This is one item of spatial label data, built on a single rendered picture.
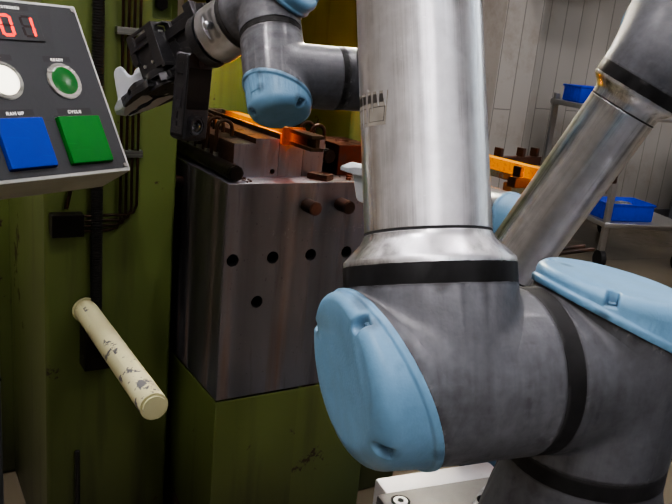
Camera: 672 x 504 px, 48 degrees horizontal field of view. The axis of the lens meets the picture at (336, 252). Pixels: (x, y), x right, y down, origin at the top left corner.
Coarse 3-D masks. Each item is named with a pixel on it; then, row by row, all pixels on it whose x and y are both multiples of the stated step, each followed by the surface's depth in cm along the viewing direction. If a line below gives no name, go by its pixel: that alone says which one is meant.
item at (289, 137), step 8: (232, 112) 170; (240, 112) 172; (248, 120) 163; (272, 128) 154; (288, 128) 147; (296, 128) 148; (304, 128) 149; (288, 136) 148; (296, 136) 147; (304, 136) 143; (312, 136) 140; (320, 136) 141; (288, 144) 148; (296, 144) 146; (304, 144) 144; (312, 144) 142
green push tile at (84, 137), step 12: (60, 120) 111; (72, 120) 112; (84, 120) 114; (96, 120) 116; (60, 132) 111; (72, 132) 112; (84, 132) 113; (96, 132) 115; (72, 144) 111; (84, 144) 113; (96, 144) 114; (108, 144) 116; (72, 156) 110; (84, 156) 112; (96, 156) 114; (108, 156) 116
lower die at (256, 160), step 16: (240, 128) 158; (256, 128) 157; (224, 144) 148; (240, 144) 144; (256, 144) 146; (272, 144) 148; (320, 144) 154; (240, 160) 145; (256, 160) 147; (272, 160) 149; (288, 160) 151; (304, 160) 153; (320, 160) 155; (256, 176) 148
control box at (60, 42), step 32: (0, 0) 109; (0, 32) 108; (32, 32) 112; (64, 32) 117; (0, 64) 106; (32, 64) 110; (64, 64) 115; (0, 96) 105; (32, 96) 109; (64, 96) 113; (96, 96) 118; (0, 160) 102; (64, 160) 110; (0, 192) 105; (32, 192) 111
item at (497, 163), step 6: (492, 156) 151; (492, 162) 149; (498, 162) 148; (504, 162) 147; (510, 162) 146; (516, 162) 146; (492, 168) 150; (498, 168) 148; (504, 168) 147; (510, 168) 146; (528, 168) 142; (534, 168) 141; (528, 174) 142; (534, 174) 141
